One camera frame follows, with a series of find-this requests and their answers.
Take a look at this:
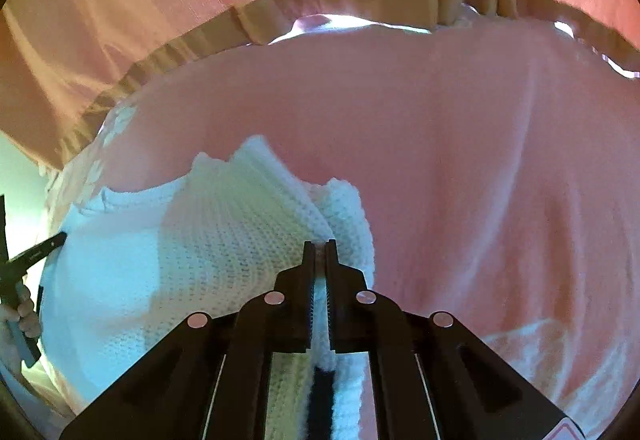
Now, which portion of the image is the white red black knit sweater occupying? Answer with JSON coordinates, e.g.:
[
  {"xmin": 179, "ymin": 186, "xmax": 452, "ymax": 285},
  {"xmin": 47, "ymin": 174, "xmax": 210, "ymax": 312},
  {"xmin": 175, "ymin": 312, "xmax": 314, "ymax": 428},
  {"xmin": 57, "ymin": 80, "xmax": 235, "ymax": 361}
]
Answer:
[{"xmin": 39, "ymin": 136, "xmax": 374, "ymax": 412}]

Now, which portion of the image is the person's left hand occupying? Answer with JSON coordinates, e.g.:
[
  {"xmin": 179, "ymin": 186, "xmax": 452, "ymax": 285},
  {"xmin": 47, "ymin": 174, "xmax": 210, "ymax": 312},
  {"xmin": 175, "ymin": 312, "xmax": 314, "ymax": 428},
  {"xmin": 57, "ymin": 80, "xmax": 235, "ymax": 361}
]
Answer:
[{"xmin": 0, "ymin": 288, "xmax": 41, "ymax": 379}]

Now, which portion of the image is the pink patterned bed blanket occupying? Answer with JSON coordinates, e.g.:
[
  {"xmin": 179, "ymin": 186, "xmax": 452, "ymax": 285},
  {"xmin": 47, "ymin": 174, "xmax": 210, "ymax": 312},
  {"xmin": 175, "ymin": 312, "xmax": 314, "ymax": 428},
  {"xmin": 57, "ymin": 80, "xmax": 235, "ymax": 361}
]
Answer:
[{"xmin": 51, "ymin": 21, "xmax": 639, "ymax": 439}]

